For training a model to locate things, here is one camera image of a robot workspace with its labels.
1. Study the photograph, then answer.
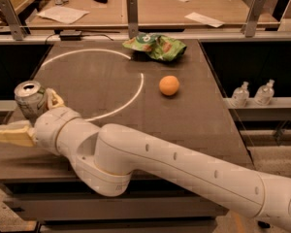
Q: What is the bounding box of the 7up soda can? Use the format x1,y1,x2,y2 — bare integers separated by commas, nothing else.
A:
14,81,47,123

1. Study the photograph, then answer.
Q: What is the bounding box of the green chip bag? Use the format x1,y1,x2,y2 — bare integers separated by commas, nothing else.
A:
122,33,186,62

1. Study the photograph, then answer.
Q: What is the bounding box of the clear sanitizer bottle right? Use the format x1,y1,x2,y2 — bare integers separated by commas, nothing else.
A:
254,80,275,106

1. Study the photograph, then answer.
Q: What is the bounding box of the metal bracket middle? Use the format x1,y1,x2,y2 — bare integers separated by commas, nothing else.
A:
126,0,139,39

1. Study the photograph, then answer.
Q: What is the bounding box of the white paper sheet left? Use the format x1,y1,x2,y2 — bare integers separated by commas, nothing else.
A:
38,6,88,24

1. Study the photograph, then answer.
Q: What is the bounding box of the white paper sheet right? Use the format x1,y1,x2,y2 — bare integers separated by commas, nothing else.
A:
185,13,224,28

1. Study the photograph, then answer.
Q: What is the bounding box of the metal bracket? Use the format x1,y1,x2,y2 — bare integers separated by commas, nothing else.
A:
242,0,266,38
0,0,26,41
126,0,139,39

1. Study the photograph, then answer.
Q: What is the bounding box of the clear sanitizer bottle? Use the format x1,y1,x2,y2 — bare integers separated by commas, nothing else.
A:
254,80,275,106
231,82,249,108

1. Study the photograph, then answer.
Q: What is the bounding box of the black cable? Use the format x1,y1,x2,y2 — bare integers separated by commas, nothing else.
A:
45,32,114,45

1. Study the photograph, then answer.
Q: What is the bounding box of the metal bracket left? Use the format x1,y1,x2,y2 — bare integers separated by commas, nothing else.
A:
0,0,26,41

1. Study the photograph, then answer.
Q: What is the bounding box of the orange fruit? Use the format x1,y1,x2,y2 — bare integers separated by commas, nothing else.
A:
159,76,179,96

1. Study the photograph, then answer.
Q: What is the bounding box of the metal bracket right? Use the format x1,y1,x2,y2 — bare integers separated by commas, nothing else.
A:
242,0,266,38

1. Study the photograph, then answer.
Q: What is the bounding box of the black power adapter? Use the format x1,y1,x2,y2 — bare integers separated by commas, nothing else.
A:
59,30,81,41

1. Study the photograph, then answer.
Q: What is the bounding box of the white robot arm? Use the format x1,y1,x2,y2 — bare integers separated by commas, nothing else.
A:
0,89,291,233

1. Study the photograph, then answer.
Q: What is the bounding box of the clear sanitizer bottle left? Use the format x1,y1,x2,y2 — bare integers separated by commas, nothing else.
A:
231,82,249,108

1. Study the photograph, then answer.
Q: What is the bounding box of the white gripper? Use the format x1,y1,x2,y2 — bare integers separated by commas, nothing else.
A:
0,88,81,155

